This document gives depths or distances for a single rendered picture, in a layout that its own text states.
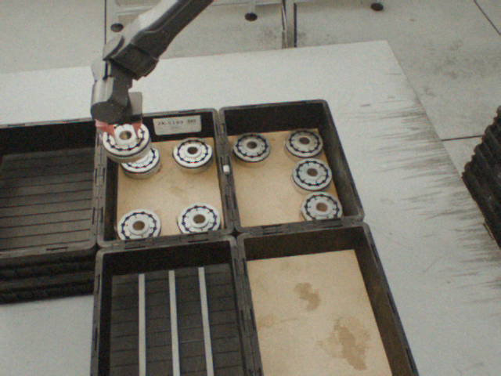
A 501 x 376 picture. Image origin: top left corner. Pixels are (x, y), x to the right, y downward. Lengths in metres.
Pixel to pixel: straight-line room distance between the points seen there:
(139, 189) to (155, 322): 0.36
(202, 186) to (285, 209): 0.22
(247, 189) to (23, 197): 0.57
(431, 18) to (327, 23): 0.68
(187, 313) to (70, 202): 0.43
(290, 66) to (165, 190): 0.77
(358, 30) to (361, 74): 1.46
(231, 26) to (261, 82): 1.50
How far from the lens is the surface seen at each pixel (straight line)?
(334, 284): 1.18
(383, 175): 1.56
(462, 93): 3.06
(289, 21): 2.07
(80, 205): 1.33
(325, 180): 1.30
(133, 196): 1.31
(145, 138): 1.14
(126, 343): 1.13
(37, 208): 1.36
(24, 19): 3.54
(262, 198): 1.29
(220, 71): 1.82
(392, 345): 1.10
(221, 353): 1.10
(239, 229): 1.11
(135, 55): 0.96
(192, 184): 1.32
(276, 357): 1.10
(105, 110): 0.95
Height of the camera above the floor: 1.87
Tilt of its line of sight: 53 degrees down
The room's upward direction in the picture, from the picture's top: 2 degrees clockwise
